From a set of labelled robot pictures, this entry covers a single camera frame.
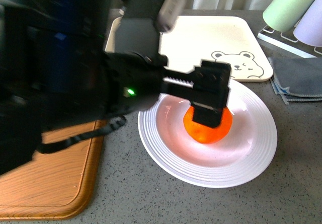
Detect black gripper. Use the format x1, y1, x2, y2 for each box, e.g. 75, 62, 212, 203
102, 52, 231, 119

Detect light green cup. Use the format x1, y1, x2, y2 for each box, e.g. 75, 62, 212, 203
263, 0, 314, 32

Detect wooden cutting board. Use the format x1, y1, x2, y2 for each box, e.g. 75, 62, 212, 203
0, 119, 108, 221

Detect folded grey cloth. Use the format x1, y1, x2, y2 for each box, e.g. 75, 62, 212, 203
268, 57, 321, 105

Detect white ridged deep plate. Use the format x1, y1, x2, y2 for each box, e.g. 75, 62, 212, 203
138, 80, 277, 188

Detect white cup rack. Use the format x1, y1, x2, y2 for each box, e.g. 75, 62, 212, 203
257, 25, 321, 58

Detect cream bear serving tray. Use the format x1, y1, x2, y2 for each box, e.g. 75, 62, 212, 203
105, 16, 273, 82

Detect lilac cup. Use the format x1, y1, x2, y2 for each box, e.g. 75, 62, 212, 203
293, 0, 321, 47

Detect orange fruit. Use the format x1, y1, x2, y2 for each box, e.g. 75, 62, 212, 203
183, 106, 233, 144

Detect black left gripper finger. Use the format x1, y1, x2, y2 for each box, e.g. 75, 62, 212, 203
161, 82, 229, 128

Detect black cable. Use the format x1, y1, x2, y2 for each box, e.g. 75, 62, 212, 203
37, 115, 127, 155

